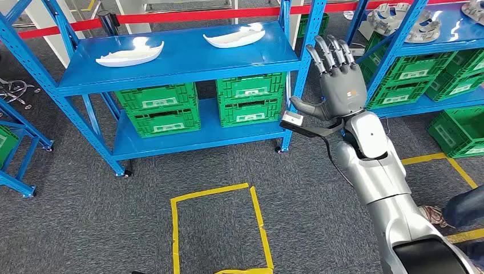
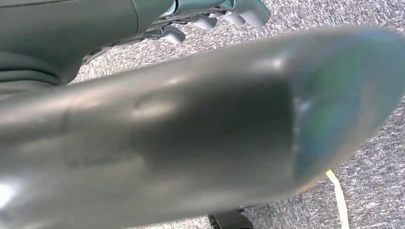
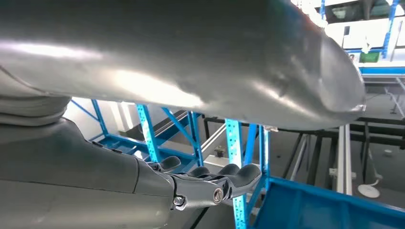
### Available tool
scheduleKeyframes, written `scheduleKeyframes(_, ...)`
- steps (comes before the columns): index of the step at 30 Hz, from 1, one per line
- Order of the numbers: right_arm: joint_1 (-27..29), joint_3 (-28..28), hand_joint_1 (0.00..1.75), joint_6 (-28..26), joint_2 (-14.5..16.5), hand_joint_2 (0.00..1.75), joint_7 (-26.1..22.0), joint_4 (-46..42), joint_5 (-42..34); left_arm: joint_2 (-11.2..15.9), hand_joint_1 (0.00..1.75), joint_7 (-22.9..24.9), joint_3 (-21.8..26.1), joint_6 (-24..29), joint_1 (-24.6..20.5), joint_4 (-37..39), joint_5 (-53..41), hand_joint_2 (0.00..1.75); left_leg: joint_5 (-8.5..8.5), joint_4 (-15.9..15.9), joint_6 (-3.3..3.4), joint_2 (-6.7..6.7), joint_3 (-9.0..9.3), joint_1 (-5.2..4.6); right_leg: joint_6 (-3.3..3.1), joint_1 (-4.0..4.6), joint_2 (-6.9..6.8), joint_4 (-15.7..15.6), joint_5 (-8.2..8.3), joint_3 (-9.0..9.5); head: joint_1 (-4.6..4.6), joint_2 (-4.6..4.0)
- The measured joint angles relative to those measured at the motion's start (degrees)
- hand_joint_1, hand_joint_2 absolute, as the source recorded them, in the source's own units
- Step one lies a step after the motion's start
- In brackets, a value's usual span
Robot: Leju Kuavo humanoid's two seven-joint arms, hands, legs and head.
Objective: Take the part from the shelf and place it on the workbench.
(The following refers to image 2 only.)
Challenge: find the yellow floor tape outline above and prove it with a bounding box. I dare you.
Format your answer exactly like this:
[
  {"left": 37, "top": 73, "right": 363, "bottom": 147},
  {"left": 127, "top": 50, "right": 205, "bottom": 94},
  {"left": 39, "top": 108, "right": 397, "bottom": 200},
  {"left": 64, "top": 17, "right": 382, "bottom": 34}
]
[{"left": 325, "top": 169, "right": 350, "bottom": 229}]

